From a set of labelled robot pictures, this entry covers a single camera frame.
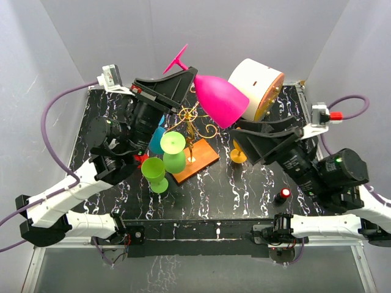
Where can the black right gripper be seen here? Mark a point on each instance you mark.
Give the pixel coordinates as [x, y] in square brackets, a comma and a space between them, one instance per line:
[262, 143]

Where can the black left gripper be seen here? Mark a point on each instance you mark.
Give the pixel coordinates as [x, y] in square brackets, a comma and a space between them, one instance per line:
[171, 91]

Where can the orange plastic wine glass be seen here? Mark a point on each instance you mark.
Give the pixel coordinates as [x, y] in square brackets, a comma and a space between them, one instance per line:
[237, 155]

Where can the magenta plastic wine glass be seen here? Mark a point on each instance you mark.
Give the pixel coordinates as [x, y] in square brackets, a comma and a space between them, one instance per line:
[220, 100]

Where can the green plastic wine glass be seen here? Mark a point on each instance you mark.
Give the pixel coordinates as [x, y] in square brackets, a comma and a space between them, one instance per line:
[174, 158]
[154, 172]

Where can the blue plastic wine glass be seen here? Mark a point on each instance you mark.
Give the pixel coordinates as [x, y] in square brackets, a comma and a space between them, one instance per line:
[155, 143]

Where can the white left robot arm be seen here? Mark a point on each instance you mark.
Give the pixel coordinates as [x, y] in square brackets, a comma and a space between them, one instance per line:
[114, 147]

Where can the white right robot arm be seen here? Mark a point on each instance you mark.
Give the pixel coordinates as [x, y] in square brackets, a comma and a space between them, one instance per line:
[336, 183]

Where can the red plastic wine glass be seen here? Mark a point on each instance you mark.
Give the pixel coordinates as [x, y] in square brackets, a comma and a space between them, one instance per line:
[141, 158]

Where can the white cylindrical container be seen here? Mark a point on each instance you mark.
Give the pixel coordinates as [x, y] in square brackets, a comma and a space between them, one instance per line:
[260, 83]

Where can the red push button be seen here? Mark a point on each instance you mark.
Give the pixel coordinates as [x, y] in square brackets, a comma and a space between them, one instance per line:
[282, 196]

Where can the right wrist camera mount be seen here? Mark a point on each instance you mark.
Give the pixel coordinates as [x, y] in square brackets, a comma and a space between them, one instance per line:
[321, 117]

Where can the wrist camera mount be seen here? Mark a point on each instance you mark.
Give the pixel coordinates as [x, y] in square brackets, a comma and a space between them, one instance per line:
[111, 80]
[321, 117]

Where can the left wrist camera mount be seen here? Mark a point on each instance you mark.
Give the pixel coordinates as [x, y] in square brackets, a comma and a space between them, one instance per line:
[111, 80]

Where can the gold wire wine glass rack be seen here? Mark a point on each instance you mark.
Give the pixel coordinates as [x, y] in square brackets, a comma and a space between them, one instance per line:
[199, 153]

